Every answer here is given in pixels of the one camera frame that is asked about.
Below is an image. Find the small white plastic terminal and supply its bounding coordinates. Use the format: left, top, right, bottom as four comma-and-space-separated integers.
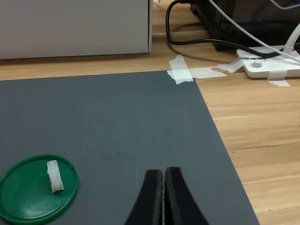
46, 159, 65, 194

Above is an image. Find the round green lid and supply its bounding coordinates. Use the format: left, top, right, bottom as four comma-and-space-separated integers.
0, 154, 80, 224

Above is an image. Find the dark grey mat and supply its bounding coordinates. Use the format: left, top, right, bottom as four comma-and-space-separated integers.
0, 70, 261, 225

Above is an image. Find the white tape strip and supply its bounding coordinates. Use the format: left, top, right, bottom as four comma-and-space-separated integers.
166, 54, 194, 85
188, 66, 228, 79
217, 57, 246, 74
267, 69, 292, 88

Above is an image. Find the black device box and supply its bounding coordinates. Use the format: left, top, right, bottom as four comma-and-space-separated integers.
190, 0, 300, 52

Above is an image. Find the long white box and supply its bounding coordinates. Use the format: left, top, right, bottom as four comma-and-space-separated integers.
0, 0, 153, 60

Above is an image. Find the white plastic bracket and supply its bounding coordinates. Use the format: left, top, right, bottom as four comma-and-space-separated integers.
236, 44, 300, 79

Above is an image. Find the black cable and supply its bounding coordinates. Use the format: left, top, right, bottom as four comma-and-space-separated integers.
165, 0, 282, 60

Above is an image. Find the thin white cable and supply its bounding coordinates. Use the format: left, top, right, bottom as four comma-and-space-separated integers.
269, 0, 300, 10
207, 0, 300, 63

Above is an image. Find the thick white cable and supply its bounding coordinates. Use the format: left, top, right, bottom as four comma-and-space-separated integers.
282, 22, 300, 55

